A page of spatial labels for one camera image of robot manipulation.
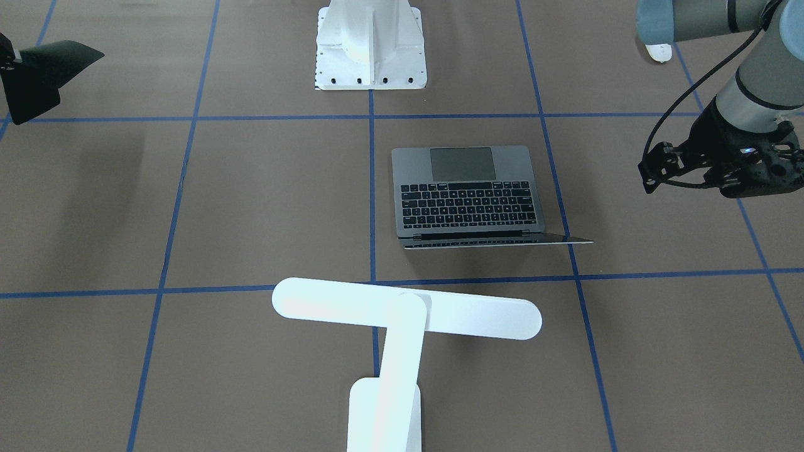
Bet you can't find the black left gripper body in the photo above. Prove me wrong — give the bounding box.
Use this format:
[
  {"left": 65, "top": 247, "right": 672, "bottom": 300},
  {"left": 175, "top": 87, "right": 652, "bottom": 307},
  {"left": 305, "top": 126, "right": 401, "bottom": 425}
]
[{"left": 691, "top": 101, "right": 803, "bottom": 198}]

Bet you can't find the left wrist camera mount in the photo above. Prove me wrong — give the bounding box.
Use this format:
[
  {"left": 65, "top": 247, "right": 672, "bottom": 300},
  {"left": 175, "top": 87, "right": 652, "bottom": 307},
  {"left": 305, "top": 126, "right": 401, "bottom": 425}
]
[{"left": 638, "top": 141, "right": 694, "bottom": 194}]

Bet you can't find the black mouse pad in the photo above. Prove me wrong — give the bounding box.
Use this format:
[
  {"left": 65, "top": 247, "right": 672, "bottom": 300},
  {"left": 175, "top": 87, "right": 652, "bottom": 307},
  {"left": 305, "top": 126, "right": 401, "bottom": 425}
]
[{"left": 1, "top": 35, "right": 104, "bottom": 125}]

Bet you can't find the grey laptop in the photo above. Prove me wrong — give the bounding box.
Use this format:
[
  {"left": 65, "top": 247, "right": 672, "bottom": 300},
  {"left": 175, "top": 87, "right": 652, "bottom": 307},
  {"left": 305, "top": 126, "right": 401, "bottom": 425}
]
[{"left": 391, "top": 145, "right": 588, "bottom": 250}]

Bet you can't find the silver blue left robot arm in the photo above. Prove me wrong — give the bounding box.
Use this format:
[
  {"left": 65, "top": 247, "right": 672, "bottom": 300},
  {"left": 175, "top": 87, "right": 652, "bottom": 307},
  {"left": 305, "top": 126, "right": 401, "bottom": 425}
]
[{"left": 636, "top": 1, "right": 803, "bottom": 198}]

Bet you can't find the white desk lamp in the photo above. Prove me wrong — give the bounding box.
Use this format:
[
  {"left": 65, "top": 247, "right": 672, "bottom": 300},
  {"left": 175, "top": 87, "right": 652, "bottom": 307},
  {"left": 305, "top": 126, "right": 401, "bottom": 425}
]
[{"left": 271, "top": 277, "right": 543, "bottom": 451}]

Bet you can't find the white computer mouse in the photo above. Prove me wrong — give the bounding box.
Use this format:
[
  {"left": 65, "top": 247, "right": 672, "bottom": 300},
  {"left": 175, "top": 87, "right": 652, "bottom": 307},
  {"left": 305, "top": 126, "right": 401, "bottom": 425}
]
[{"left": 645, "top": 43, "right": 673, "bottom": 64}]

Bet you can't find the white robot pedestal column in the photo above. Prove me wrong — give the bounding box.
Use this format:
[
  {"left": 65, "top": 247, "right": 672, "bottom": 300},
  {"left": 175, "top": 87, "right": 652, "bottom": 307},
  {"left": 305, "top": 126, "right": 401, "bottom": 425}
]
[{"left": 314, "top": 1, "right": 428, "bottom": 90}]

